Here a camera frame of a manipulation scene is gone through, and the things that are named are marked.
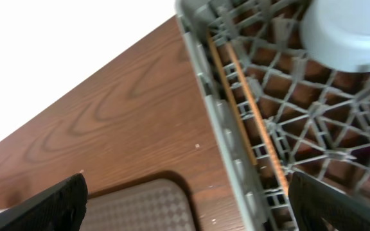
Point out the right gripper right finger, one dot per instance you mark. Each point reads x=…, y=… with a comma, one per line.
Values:
x=315, y=205

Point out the dark brown serving tray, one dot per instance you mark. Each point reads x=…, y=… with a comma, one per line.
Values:
x=159, y=205

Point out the wooden chopstick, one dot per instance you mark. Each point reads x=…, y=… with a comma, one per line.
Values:
x=231, y=98
x=273, y=156

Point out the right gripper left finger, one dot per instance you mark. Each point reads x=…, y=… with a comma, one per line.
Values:
x=61, y=207

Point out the grey dishwasher rack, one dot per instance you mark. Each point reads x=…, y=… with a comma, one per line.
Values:
x=318, y=118

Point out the light blue bowl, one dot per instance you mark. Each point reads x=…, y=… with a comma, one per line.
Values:
x=336, y=33

